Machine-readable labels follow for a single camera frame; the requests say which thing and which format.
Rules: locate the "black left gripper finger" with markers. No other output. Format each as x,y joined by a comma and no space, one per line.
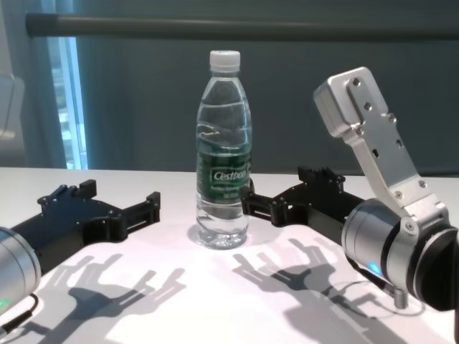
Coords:
140,213
87,188

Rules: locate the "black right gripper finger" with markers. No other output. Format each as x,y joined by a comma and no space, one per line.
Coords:
321,177
260,208

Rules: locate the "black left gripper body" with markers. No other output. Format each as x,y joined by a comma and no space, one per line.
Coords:
64,225

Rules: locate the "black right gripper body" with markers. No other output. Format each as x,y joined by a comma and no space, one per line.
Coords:
322,208

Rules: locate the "clear water bottle green label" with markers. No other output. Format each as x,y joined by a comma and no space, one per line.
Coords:
224,143

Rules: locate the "grey handrail bar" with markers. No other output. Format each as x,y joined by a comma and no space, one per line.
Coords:
215,28

